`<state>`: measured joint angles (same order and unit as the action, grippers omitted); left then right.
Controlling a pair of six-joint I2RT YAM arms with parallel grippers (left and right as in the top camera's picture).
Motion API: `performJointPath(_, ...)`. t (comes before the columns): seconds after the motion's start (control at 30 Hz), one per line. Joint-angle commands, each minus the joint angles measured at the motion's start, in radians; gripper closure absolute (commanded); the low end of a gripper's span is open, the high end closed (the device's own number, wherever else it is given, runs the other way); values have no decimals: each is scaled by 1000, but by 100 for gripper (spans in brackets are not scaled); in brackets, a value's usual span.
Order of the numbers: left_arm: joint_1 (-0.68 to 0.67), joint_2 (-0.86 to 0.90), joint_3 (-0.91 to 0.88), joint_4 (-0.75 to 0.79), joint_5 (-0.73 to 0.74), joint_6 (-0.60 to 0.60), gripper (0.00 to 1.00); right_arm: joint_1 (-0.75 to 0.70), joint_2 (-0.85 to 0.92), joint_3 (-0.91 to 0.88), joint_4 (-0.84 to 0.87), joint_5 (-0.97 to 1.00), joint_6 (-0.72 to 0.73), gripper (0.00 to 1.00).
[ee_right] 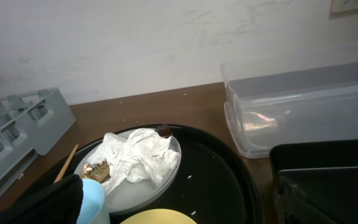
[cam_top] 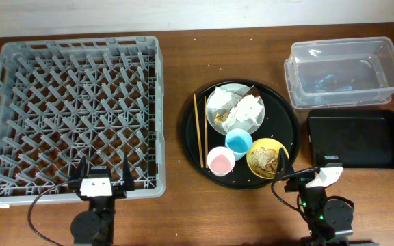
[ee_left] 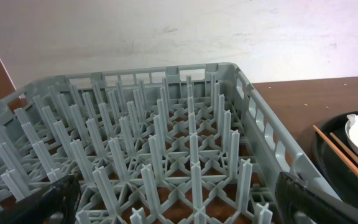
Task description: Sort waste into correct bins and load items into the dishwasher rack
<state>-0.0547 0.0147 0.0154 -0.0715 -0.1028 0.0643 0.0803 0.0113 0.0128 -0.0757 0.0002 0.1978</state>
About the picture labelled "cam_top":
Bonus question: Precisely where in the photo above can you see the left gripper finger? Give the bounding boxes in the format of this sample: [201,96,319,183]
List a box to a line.
[122,154,135,191]
[70,157,86,180]

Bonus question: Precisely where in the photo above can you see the rice and peanut shell scraps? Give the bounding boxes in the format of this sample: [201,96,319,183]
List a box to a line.
[250,147,278,178]

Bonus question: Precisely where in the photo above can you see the yellow bowl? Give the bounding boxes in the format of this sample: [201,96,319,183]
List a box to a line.
[246,138,289,179]

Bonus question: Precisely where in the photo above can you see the blue plastic cup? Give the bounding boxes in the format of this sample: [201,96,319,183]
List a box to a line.
[225,128,253,161]

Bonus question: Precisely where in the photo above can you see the pink plastic cup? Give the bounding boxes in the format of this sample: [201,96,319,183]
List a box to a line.
[207,146,236,176]

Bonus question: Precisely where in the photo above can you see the white napkin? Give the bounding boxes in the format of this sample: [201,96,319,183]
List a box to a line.
[207,87,264,132]

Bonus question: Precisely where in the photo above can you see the grey round plate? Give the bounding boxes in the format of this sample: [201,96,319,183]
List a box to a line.
[207,83,265,135]

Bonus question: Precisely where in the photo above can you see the wooden chopstick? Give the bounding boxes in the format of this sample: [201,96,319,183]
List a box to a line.
[204,96,209,169]
[193,94,205,169]

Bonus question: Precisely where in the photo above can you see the gold brown snack wrapper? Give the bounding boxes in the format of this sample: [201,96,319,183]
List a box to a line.
[214,109,230,125]

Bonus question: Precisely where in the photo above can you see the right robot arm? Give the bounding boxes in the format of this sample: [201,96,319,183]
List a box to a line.
[271,148,376,246]

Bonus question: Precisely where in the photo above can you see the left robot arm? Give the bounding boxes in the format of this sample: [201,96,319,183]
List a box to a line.
[68,158,135,245]

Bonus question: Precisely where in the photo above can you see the grey dishwasher rack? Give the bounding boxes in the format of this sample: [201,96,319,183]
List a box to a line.
[0,36,166,208]

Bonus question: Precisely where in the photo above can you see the black rectangular tray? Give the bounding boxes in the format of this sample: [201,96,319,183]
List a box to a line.
[307,109,394,169]

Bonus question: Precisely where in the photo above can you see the round black tray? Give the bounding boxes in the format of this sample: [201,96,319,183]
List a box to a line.
[180,79,301,189]

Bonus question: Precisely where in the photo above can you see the clear plastic bin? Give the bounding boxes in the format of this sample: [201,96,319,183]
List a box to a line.
[284,37,394,109]

